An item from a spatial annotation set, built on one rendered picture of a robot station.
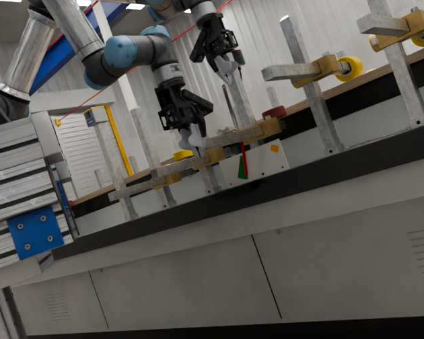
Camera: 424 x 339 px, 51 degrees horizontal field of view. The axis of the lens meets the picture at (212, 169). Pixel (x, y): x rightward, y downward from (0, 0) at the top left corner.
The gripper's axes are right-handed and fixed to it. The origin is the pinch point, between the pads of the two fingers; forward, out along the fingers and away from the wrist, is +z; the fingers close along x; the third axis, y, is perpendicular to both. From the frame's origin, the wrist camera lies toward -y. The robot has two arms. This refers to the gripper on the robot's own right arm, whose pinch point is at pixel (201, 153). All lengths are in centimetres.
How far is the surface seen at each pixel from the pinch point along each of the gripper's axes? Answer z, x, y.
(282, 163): 10.5, 4.2, -29.7
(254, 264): 47, -39, -52
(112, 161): -14, -78, -31
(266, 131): -0.8, 2.9, -29.6
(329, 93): -6, 18, -49
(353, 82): -6, 27, -49
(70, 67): -354, -782, -548
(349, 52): -131, -227, -757
